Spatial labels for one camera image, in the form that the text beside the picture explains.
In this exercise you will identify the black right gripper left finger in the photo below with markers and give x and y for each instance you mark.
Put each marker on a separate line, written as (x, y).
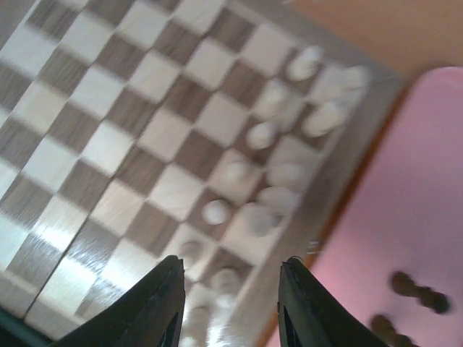
(149, 314)

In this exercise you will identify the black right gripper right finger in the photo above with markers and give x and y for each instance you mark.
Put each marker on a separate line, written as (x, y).
(308, 315)

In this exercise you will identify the light wooden chess piece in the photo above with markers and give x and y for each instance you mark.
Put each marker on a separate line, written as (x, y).
(289, 175)
(280, 200)
(225, 280)
(261, 220)
(324, 119)

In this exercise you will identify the light wooden pawn piece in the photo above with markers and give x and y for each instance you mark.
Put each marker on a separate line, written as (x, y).
(216, 212)
(262, 135)
(237, 171)
(273, 99)
(304, 64)

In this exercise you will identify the dark chess piece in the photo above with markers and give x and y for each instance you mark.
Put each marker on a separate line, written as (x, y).
(382, 327)
(403, 285)

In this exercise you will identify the wooden chessboard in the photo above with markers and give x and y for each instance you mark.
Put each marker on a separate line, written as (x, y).
(118, 119)

